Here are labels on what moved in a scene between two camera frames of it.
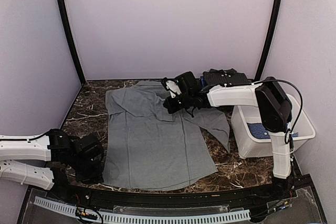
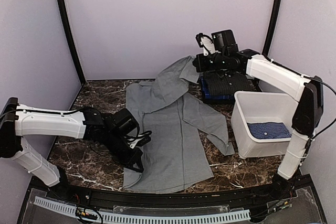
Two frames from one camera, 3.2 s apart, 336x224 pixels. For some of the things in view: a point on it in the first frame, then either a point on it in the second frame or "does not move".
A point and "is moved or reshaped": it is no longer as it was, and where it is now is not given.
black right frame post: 273,30 does not move
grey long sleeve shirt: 148,146 is moved or reshaped
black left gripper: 96,176 to 136,156
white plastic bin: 254,141 does not move
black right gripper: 171,106 to 200,66
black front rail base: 291,200 does not move
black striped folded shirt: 220,76 does not move
